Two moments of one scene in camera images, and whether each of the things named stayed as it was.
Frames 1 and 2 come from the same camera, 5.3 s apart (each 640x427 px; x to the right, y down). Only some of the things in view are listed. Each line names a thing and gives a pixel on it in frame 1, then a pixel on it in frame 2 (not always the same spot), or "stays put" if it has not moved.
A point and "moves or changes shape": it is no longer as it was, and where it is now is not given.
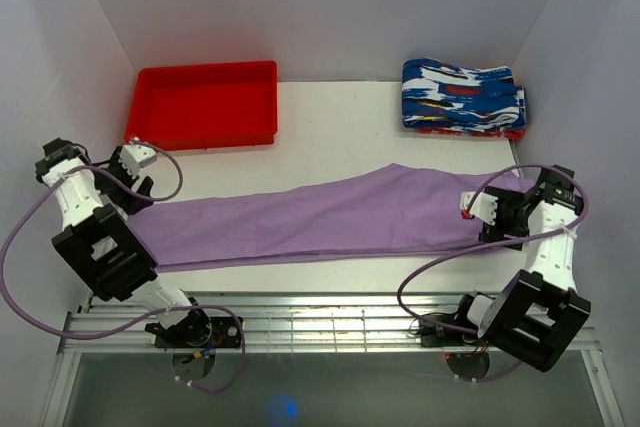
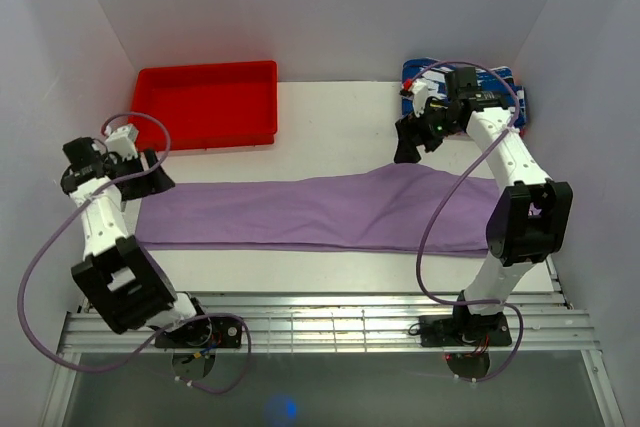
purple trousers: x=397 y=208 moves or changes shape
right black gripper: x=491 y=234 → x=409 y=128
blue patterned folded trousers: x=440 y=96 stays put
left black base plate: x=197 y=330 stays put
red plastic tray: x=204 y=106 stays put
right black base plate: x=436 y=335 stays put
